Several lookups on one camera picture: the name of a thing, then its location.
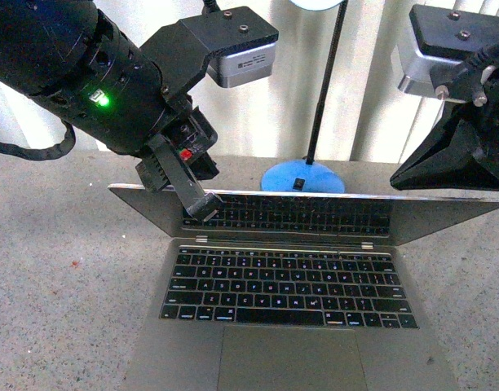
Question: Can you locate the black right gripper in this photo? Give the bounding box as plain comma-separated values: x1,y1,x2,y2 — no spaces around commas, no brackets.
390,69,499,191

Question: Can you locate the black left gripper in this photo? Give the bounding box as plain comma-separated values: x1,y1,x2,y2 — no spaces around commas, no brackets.
135,94,222,221

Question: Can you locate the silver laptop with cracked screen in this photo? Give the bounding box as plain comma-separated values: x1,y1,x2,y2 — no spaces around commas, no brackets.
110,184,499,390

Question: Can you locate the blue desk lamp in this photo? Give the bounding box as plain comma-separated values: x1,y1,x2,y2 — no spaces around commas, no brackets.
261,1,348,194

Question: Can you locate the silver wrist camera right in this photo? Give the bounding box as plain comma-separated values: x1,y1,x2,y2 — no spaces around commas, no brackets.
391,4,499,98

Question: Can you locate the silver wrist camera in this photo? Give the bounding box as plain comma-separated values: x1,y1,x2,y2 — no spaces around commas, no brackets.
391,4,499,98
141,7,279,102

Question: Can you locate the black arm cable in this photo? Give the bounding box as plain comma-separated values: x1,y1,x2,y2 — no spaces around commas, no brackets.
0,121,77,162

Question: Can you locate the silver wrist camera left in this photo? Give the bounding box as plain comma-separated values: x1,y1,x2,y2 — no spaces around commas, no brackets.
141,7,279,102

